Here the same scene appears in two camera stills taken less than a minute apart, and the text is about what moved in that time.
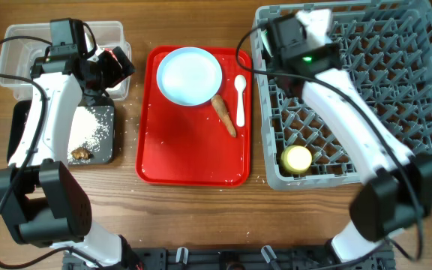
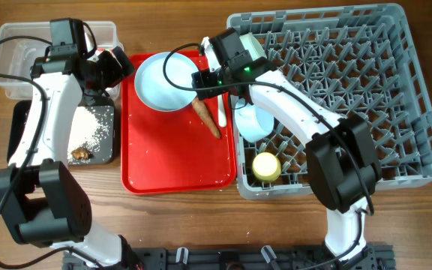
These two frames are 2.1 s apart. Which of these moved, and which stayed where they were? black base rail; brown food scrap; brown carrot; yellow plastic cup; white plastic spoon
Moved: white plastic spoon; brown carrot; yellow plastic cup
Stayed: brown food scrap; black base rail
